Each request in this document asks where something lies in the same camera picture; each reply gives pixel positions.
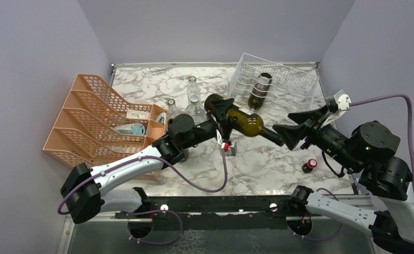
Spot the clear square glass bottle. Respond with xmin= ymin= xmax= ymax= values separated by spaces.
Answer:
xmin=166 ymin=98 xmax=181 ymax=126

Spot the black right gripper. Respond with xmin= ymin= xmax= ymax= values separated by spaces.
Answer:
xmin=272 ymin=103 xmax=362 ymax=171

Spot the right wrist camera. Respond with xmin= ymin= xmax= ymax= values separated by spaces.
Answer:
xmin=326 ymin=89 xmax=351 ymax=123

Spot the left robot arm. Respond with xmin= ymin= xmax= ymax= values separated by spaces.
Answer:
xmin=57 ymin=94 xmax=235 ymax=224

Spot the tall clear glass bottle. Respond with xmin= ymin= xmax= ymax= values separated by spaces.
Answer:
xmin=187 ymin=76 xmax=201 ymax=101

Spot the white wire wine rack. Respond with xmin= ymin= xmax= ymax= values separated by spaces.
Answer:
xmin=228 ymin=53 xmax=319 ymax=115

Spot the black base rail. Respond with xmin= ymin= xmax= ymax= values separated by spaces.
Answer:
xmin=114 ymin=195 xmax=311 ymax=231

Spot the blue correction tape package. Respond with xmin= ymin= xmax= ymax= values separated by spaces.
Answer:
xmin=113 ymin=122 xmax=146 ymax=135

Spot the green wine bottle silver neck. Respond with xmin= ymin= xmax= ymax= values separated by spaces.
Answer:
xmin=178 ymin=149 xmax=190 ymax=163

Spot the white card box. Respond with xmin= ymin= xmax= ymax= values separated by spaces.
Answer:
xmin=125 ymin=109 xmax=150 ymax=120

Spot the orange plastic file organizer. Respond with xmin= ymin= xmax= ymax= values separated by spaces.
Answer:
xmin=43 ymin=74 xmax=167 ymax=168

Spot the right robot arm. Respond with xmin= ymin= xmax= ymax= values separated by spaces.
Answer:
xmin=273 ymin=106 xmax=414 ymax=253

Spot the clear bottle with silver cap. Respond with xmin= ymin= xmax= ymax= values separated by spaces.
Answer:
xmin=185 ymin=95 xmax=206 ymax=125

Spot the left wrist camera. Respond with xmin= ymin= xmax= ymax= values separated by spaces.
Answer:
xmin=217 ymin=135 xmax=237 ymax=157

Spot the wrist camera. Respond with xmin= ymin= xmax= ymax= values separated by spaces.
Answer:
xmin=217 ymin=135 xmax=237 ymax=157
xmin=326 ymin=89 xmax=351 ymax=123

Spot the green wine bottle white label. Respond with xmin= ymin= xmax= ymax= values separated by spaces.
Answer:
xmin=247 ymin=72 xmax=273 ymax=112

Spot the green wine bottle dark label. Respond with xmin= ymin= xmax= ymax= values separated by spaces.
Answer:
xmin=204 ymin=94 xmax=284 ymax=146

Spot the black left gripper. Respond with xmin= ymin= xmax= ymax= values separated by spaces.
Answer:
xmin=181 ymin=99 xmax=237 ymax=150

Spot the red and black stopper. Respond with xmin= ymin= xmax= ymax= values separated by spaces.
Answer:
xmin=302 ymin=159 xmax=318 ymax=174

